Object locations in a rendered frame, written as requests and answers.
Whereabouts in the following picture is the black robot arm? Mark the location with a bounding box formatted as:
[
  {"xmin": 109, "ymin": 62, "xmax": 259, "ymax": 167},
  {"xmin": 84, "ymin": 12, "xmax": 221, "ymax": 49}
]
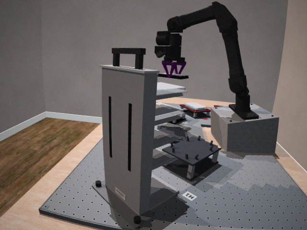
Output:
[{"xmin": 154, "ymin": 1, "xmax": 259, "ymax": 120}]

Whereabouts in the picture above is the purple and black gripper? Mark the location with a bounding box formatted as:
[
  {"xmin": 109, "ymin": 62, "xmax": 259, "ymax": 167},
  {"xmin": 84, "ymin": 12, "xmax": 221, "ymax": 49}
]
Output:
[{"xmin": 162, "ymin": 46, "xmax": 186, "ymax": 78}]

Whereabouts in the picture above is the white multi-well plate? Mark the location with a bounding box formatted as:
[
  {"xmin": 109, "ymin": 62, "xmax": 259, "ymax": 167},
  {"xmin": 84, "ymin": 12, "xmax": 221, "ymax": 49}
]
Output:
[{"xmin": 156, "ymin": 82, "xmax": 188, "ymax": 95}]

